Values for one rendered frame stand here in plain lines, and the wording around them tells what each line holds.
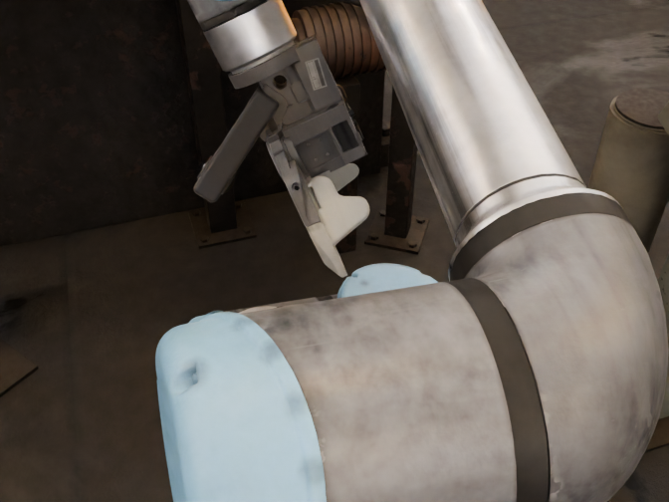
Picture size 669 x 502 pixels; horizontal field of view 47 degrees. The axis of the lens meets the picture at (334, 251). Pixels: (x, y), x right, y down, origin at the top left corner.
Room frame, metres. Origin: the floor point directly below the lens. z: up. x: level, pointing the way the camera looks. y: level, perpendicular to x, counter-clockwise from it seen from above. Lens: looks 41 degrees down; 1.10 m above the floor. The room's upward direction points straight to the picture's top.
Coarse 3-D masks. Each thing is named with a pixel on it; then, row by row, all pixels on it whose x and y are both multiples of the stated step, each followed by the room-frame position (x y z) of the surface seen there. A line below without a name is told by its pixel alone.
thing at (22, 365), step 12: (0, 348) 0.96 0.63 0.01; (12, 348) 0.96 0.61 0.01; (0, 360) 0.93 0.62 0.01; (12, 360) 0.93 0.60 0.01; (24, 360) 0.93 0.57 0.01; (0, 372) 0.90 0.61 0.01; (12, 372) 0.90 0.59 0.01; (24, 372) 0.90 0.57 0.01; (0, 384) 0.87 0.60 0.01; (12, 384) 0.87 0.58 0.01; (0, 396) 0.85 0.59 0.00
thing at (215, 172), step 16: (256, 96) 0.60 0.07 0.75; (256, 112) 0.60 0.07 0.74; (272, 112) 0.60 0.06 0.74; (240, 128) 0.59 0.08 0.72; (256, 128) 0.59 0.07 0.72; (224, 144) 0.59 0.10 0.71; (240, 144) 0.59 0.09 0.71; (208, 160) 0.59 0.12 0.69; (224, 160) 0.58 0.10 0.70; (240, 160) 0.58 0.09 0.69; (208, 176) 0.57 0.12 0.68; (224, 176) 0.57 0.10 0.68; (208, 192) 0.57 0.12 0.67; (224, 192) 0.58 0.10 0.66
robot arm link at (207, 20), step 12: (192, 0) 0.63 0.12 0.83; (204, 0) 0.62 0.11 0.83; (216, 0) 0.62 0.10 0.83; (240, 0) 0.62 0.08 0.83; (252, 0) 0.62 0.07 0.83; (264, 0) 0.63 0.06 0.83; (204, 12) 0.62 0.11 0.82; (216, 12) 0.62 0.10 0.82; (228, 12) 0.61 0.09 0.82; (240, 12) 0.61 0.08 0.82; (204, 24) 0.62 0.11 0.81; (216, 24) 0.61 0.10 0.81
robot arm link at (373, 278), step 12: (372, 264) 0.57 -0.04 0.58; (384, 264) 0.57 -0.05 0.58; (396, 264) 0.57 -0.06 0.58; (360, 276) 0.54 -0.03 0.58; (372, 276) 0.55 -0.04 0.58; (384, 276) 0.55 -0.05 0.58; (396, 276) 0.55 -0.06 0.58; (408, 276) 0.55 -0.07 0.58; (420, 276) 0.55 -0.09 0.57; (348, 288) 0.53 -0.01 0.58; (360, 288) 0.53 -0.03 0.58; (372, 288) 0.53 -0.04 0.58; (384, 288) 0.53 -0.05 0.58; (396, 288) 0.53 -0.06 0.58; (324, 300) 0.53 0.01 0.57
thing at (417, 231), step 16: (400, 112) 1.28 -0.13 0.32; (400, 128) 1.28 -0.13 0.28; (400, 144) 1.28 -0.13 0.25; (400, 160) 1.28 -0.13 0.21; (400, 176) 1.28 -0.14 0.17; (400, 192) 1.28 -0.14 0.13; (400, 208) 1.28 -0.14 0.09; (384, 224) 1.29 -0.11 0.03; (400, 224) 1.28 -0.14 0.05; (416, 224) 1.32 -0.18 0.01; (368, 240) 1.27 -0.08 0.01; (384, 240) 1.27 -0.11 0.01; (400, 240) 1.27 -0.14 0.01; (416, 240) 1.27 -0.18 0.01
